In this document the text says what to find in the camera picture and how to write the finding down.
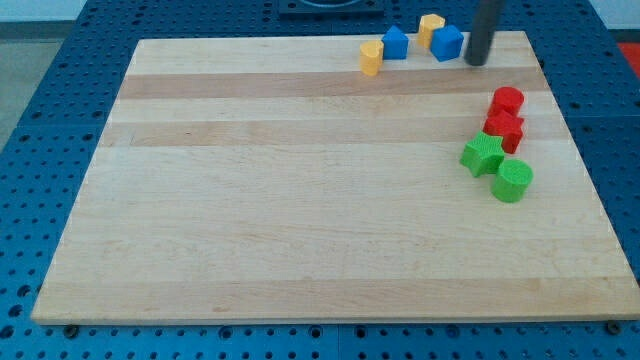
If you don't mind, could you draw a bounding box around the wooden board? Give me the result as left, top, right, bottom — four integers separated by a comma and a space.
31, 31, 639, 325

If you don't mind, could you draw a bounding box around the yellow heart block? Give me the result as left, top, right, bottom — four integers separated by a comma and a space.
359, 40, 384, 76

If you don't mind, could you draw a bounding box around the blue pentagon block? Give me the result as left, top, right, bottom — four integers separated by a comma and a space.
382, 25, 409, 60

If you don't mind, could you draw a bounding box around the green star block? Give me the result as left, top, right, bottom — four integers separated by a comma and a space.
459, 131, 505, 177

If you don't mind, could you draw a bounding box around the blue cube block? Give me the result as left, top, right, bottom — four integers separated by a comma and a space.
430, 25, 464, 62

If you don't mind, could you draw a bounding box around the green cylinder block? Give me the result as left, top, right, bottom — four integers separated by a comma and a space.
491, 159, 534, 203

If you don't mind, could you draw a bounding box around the yellow hexagon block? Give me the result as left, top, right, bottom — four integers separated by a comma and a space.
417, 13, 446, 49

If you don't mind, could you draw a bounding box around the red star block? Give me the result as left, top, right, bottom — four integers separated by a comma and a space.
483, 110, 524, 154

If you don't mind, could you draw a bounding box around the red cylinder block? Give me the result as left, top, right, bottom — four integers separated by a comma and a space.
487, 86, 525, 116

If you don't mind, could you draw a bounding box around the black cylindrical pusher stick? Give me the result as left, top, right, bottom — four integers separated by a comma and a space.
464, 0, 506, 67

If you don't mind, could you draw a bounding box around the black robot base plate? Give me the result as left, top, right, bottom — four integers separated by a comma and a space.
277, 0, 385, 17

